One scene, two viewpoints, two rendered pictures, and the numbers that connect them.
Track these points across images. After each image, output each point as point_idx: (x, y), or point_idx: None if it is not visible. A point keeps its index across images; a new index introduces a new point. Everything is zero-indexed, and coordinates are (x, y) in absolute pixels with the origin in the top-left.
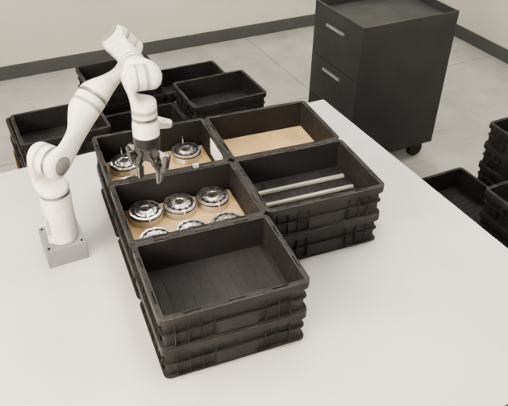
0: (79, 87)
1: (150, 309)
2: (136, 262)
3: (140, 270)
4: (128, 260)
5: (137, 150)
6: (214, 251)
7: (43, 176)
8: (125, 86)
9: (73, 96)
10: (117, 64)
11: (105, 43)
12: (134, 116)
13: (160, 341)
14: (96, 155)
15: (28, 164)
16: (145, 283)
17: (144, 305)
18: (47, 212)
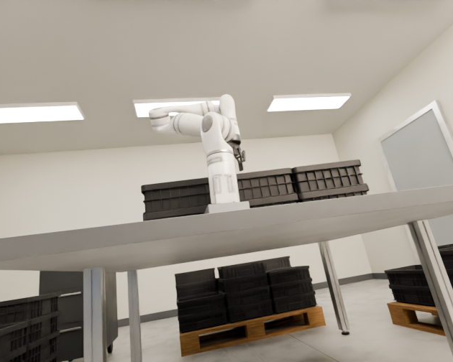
0: (180, 113)
1: (335, 185)
2: (310, 165)
3: (318, 164)
4: (280, 199)
5: (231, 146)
6: None
7: (229, 130)
8: (231, 100)
9: (185, 113)
10: (164, 126)
11: (163, 108)
12: (233, 120)
13: (361, 184)
14: (151, 197)
15: (219, 118)
16: (330, 162)
17: (328, 191)
18: (232, 166)
